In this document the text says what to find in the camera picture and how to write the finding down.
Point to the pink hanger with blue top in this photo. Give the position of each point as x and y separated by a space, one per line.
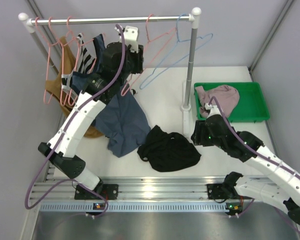
99 47

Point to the striped tank top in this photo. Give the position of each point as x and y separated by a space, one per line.
84 64

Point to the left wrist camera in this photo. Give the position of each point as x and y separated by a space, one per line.
130 34

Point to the aluminium mounting rail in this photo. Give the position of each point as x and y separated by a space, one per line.
156 189

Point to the black tank top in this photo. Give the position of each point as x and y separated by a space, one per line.
168 152

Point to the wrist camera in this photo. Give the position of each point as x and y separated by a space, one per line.
211 110
130 34

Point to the pink wire hanger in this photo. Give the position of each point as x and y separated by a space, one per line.
157 42

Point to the pink hanger with brown top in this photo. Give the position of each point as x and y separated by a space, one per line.
47 99

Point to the blue tank top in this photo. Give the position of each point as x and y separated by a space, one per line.
122 120

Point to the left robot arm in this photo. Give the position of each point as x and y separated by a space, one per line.
118 61

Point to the perforated cable duct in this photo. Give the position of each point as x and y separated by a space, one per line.
140 207

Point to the green plastic tray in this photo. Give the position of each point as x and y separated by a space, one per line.
251 106

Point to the pink crumpled garment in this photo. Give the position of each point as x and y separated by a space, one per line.
227 97

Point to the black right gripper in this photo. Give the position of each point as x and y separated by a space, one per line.
198 136

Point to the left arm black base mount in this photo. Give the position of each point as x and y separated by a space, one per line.
108 191

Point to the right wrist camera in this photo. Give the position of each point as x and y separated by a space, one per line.
211 110

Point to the pink hanger with striped top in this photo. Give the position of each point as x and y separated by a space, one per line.
70 37

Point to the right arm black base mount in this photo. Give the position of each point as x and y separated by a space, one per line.
225 190

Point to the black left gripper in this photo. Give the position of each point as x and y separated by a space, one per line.
137 61

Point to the brown tank top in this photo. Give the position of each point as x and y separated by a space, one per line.
54 87

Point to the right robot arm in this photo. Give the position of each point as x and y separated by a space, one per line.
284 191

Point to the silver clothes rack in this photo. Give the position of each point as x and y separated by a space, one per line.
193 18

